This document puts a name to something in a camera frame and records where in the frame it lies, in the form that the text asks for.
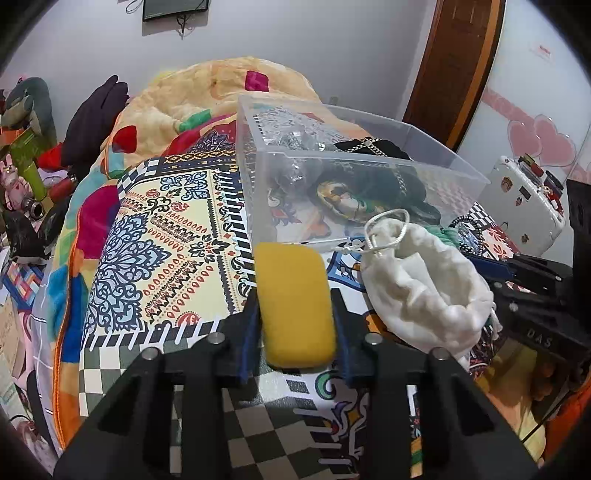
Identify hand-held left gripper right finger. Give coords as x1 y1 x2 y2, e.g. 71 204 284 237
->
329 290 542 480

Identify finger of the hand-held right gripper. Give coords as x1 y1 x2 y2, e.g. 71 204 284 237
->
462 250 574 289
492 285 591 354

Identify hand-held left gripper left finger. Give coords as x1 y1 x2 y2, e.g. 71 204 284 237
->
53 293 262 480

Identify yellow sponge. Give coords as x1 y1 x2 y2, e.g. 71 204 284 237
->
254 242 337 369

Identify white drawstring pouch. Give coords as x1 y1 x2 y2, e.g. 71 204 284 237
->
359 209 504 361

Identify clear plastic box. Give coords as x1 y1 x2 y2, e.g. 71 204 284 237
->
236 93 491 253

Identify white suitcase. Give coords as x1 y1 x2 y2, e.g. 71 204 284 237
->
477 155 567 257

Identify patterned bed cover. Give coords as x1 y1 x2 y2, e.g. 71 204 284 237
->
78 115 548 480

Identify wardrobe with pink hearts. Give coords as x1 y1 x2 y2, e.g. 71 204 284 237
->
454 0 591 186

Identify wooden door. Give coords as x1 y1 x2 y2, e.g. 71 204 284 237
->
403 0 507 154

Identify silver sequin cloth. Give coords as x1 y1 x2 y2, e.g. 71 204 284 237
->
268 121 334 186

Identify orange fleece blanket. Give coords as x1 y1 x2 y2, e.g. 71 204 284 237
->
50 56 325 455

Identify red cloth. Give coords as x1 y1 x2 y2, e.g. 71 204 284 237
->
36 142 78 204

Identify dark purple garment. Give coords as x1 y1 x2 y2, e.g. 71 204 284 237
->
61 75 131 172

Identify green plush toy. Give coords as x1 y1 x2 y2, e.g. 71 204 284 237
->
0 76 59 141

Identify black bag with chain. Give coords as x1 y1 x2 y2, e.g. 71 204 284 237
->
333 137 441 220

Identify wall monitor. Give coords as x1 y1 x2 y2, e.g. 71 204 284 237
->
141 0 211 23

